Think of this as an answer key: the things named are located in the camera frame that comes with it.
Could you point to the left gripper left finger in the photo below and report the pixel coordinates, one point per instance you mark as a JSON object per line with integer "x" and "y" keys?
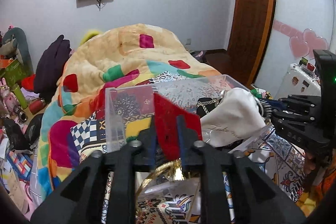
{"x": 151, "y": 144}

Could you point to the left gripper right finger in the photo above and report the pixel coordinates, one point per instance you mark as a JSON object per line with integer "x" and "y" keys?
{"x": 184, "y": 146}

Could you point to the yellow green sponge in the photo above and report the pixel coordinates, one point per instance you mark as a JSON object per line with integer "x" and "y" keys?
{"x": 135, "y": 127}

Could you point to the red felt pouch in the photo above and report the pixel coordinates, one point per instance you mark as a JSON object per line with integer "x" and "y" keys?
{"x": 166, "y": 113}

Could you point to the clear plastic storage box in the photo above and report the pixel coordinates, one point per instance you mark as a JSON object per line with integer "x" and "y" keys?
{"x": 147, "y": 132}

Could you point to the floral fabric scrunchie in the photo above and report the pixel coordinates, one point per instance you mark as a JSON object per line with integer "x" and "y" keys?
{"x": 261, "y": 94}

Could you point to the white drawstring pouch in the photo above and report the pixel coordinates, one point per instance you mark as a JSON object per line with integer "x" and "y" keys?
{"x": 235, "y": 118}

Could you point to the black knitted pouch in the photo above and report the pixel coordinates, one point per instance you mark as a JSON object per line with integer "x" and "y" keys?
{"x": 205, "y": 105}

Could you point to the right hand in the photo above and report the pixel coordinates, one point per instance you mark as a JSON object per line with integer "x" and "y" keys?
{"x": 309, "y": 165}

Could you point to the white suitcase with stickers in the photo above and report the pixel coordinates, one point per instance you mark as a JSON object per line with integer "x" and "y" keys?
{"x": 300, "y": 79}

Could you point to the patterned bed sheet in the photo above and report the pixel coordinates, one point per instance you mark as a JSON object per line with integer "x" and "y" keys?
{"x": 268, "y": 204}

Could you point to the colourful patchwork blanket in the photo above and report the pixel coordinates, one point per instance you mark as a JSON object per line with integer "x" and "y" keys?
{"x": 121, "y": 57}

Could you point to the white wardrobe sliding door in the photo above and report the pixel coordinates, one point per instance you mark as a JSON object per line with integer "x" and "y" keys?
{"x": 292, "y": 19}

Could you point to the yellow fluffy item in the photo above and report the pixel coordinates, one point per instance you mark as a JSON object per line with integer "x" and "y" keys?
{"x": 89, "y": 35}

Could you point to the dark purple garment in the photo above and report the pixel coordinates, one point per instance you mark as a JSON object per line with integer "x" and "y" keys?
{"x": 50, "y": 68}

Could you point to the green thermos bottle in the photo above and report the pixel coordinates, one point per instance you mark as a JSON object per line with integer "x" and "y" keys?
{"x": 20, "y": 97}

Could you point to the pink rabbit plush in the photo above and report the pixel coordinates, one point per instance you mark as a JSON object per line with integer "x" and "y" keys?
{"x": 8, "y": 97}

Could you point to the brown wooden door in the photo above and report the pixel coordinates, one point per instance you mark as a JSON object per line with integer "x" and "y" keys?
{"x": 249, "y": 36}

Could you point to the green cardboard box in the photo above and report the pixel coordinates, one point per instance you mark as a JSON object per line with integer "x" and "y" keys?
{"x": 15, "y": 72}

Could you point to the grey neck pillow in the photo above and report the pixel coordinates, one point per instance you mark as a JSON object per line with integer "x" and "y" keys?
{"x": 14, "y": 45}

